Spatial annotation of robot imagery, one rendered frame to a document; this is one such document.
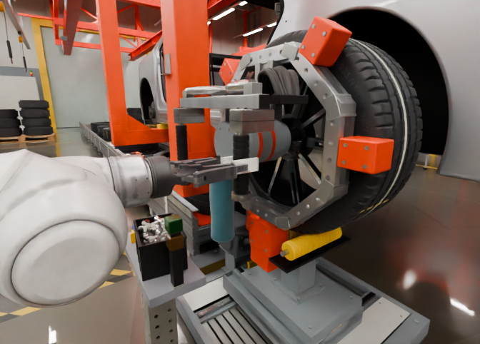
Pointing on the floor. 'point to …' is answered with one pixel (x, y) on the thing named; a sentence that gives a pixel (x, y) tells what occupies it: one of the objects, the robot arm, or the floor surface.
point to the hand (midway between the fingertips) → (239, 164)
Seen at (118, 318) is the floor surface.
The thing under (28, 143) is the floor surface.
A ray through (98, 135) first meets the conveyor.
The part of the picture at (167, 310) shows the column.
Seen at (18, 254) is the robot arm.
